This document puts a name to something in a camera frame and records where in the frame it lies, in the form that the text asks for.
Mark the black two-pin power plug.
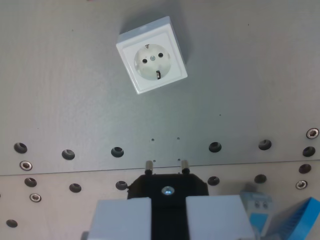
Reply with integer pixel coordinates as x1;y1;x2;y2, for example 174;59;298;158
126;159;210;240

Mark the small blue white device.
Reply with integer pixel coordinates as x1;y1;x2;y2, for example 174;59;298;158
239;183;273;238

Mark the white wall socket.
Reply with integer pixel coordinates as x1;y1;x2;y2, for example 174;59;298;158
115;15;188;95

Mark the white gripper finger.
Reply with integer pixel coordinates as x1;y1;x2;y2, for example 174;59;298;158
88;197;153;240
185;194;256;240

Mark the blue ribbed plastic part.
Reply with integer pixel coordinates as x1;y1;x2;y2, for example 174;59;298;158
266;196;320;240

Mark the silver hex socket screw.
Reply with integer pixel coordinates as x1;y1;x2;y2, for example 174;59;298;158
306;127;320;139
19;160;34;171
29;192;43;203
295;179;309;190

